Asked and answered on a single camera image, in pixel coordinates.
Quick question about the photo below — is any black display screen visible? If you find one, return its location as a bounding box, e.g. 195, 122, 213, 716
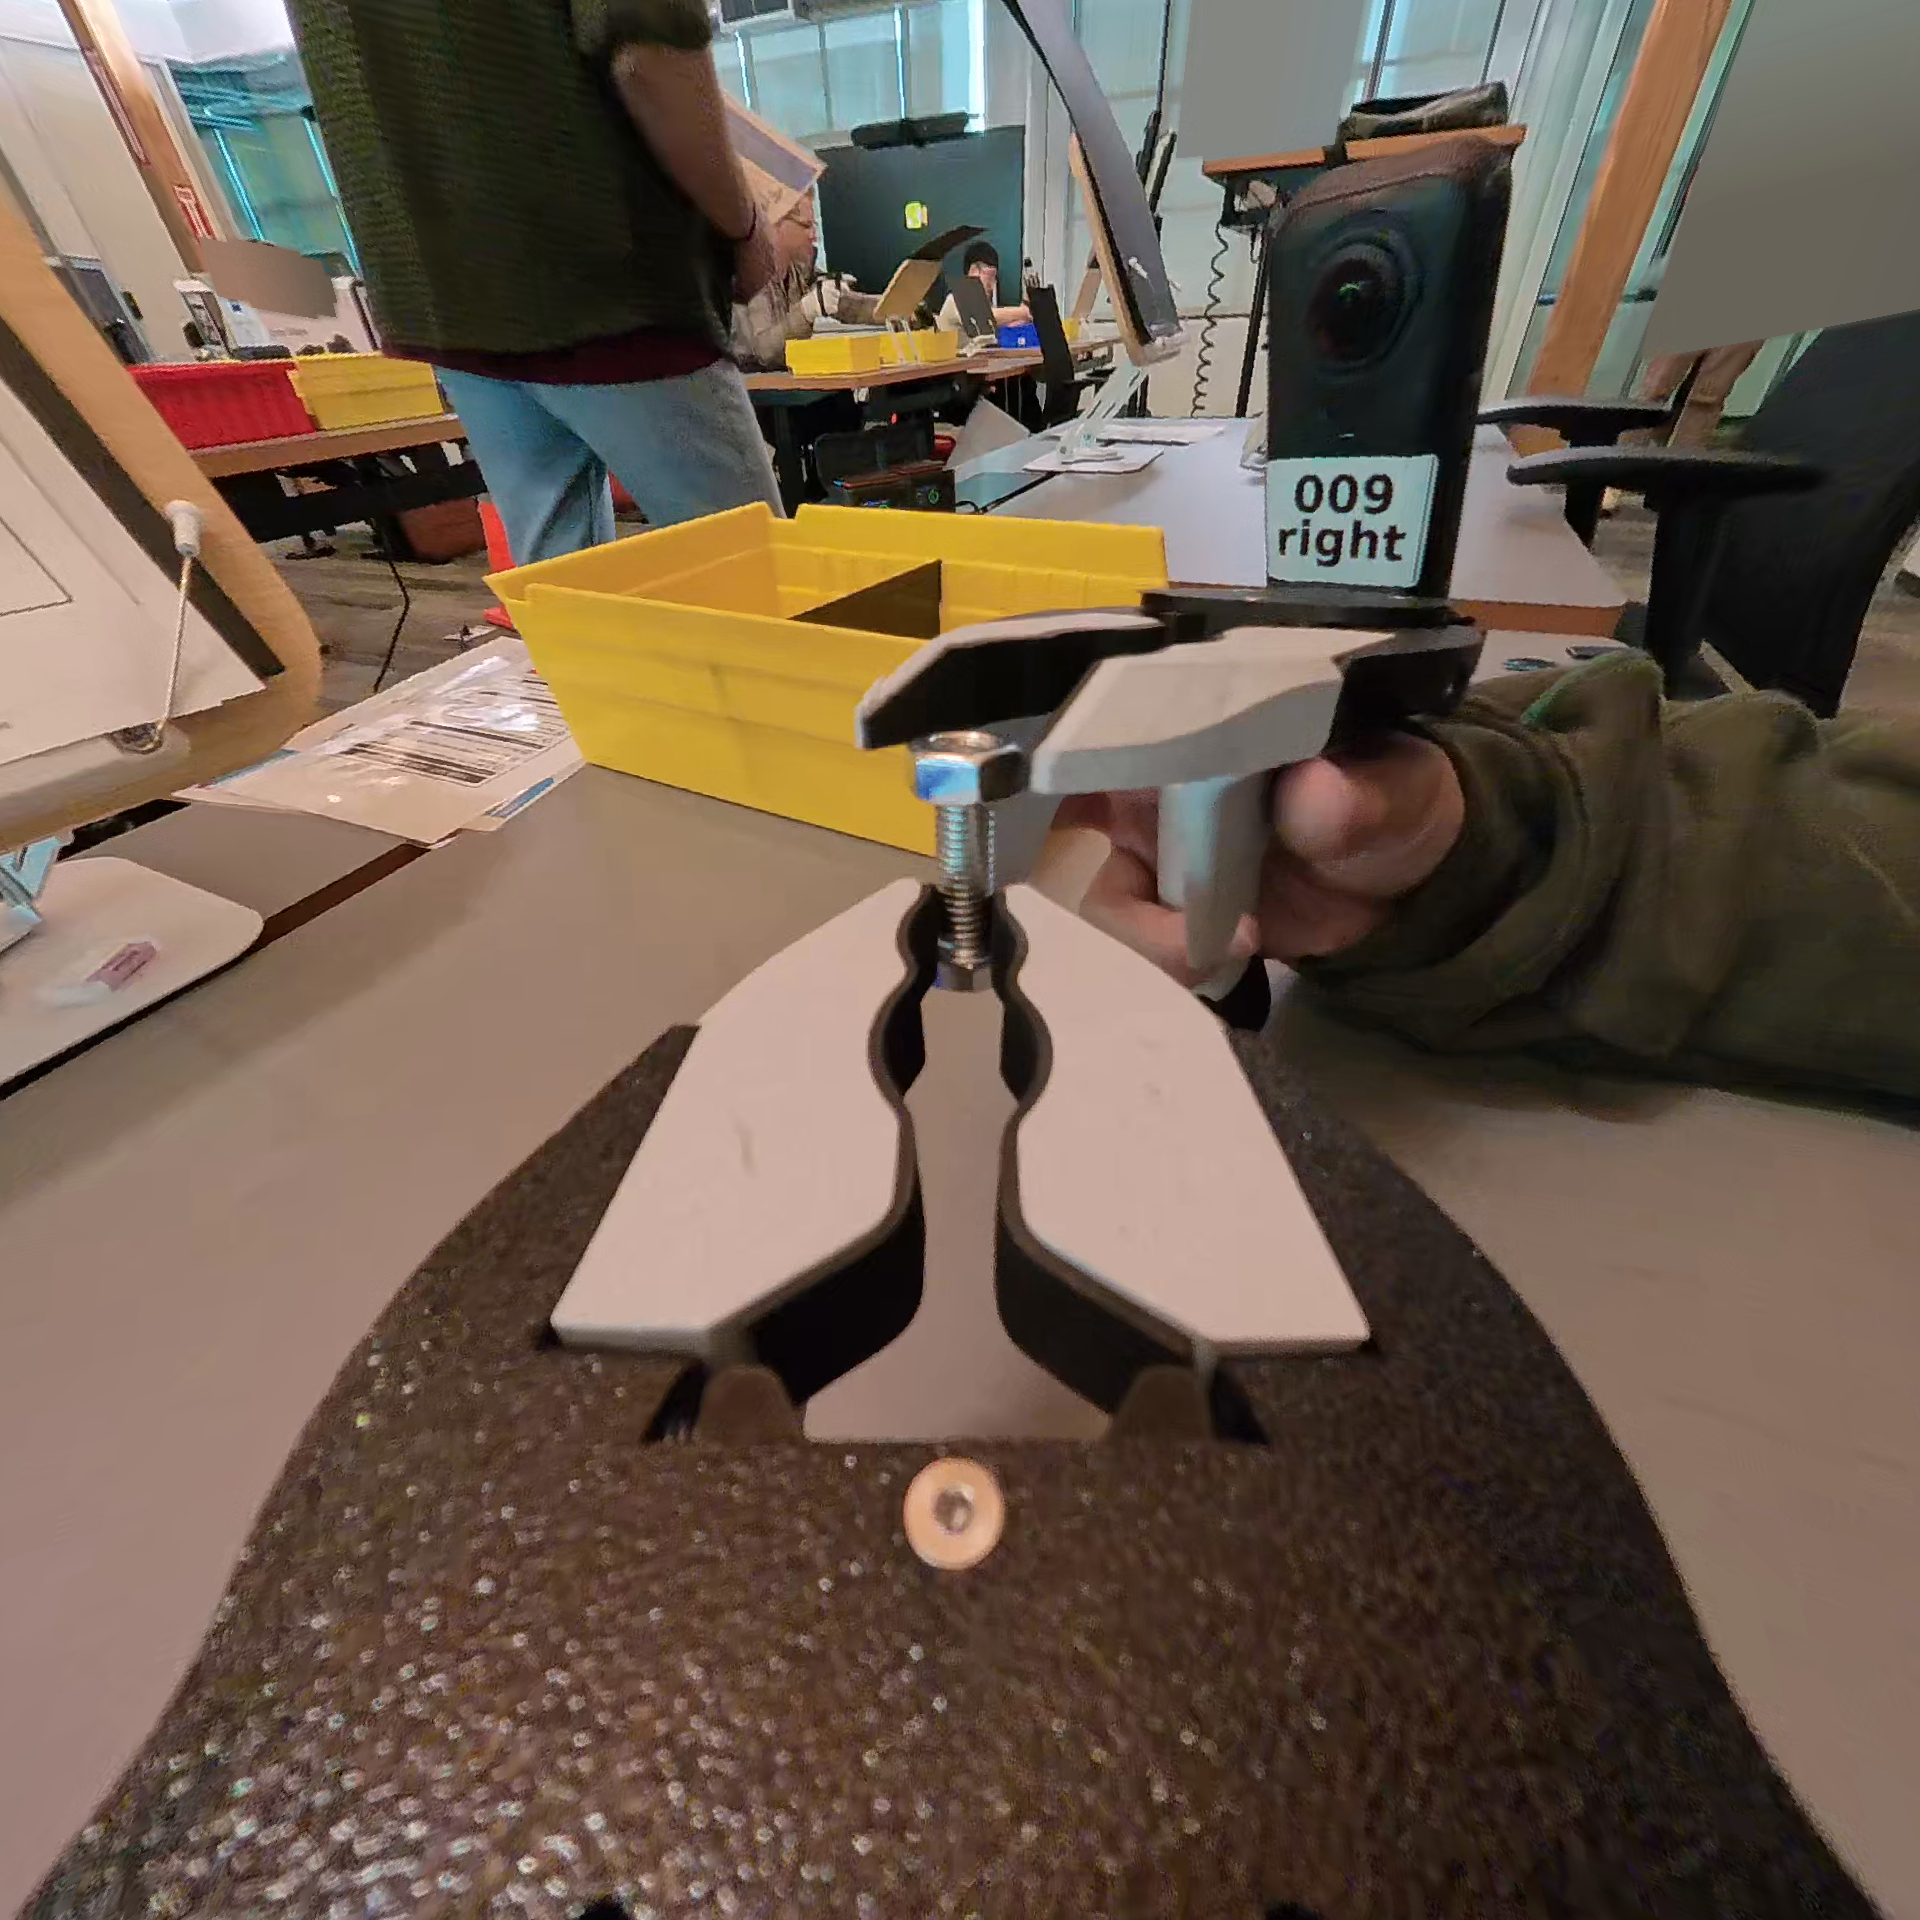
816, 124, 1032, 302

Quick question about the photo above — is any low yellow parts bin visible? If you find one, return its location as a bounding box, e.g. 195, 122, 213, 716
784, 330, 963, 378

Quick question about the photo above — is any wooden document holder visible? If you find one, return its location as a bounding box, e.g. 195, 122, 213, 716
0, 191, 328, 851

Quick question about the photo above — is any silver hex nut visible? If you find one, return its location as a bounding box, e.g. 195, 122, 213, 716
912, 732, 1034, 806

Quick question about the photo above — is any silver hex bolt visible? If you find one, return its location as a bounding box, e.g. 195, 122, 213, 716
933, 799, 1002, 995

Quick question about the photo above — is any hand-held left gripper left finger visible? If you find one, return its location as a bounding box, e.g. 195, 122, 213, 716
546, 879, 925, 1406

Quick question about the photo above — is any yellow plastic bin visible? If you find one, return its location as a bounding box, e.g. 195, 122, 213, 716
483, 502, 1170, 857

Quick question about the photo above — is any short red storage bin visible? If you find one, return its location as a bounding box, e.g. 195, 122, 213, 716
128, 359, 317, 450

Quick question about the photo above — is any black bin divider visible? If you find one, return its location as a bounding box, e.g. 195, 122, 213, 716
792, 563, 945, 634

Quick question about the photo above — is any long wooden work table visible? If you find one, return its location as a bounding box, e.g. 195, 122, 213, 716
188, 411, 489, 542

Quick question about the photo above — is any black-backed document stand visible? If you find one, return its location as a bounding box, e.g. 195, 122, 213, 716
999, 0, 1192, 371

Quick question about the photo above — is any white stand base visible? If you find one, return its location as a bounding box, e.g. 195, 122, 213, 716
0, 854, 267, 1093

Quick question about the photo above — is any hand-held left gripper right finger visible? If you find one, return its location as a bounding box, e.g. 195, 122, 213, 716
991, 884, 1375, 1414

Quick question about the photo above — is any laminated printed sheet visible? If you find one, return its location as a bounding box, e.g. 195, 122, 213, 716
176, 637, 589, 849

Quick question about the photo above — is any grey desk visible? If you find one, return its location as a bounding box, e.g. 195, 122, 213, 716
0, 421, 1920, 1920

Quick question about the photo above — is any small yellow storage bin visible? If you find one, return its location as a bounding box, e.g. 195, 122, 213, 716
288, 351, 449, 433

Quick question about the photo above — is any white elastic cord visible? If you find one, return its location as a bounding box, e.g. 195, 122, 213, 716
113, 498, 205, 751

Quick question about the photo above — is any black office chair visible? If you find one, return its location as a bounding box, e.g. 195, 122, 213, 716
1476, 307, 1920, 717

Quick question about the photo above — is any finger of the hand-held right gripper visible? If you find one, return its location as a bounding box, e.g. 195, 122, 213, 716
1029, 626, 1403, 995
856, 609, 1181, 889

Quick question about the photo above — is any person's right hand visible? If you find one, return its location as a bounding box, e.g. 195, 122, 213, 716
1049, 735, 1467, 1010

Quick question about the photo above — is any person's right forearm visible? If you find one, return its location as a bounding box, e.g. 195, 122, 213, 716
1295, 651, 1920, 1108

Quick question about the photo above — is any black coiled cable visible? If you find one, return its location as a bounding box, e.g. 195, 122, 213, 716
1192, 225, 1272, 426

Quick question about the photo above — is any wooden post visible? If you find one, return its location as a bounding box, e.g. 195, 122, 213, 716
1506, 0, 1737, 454

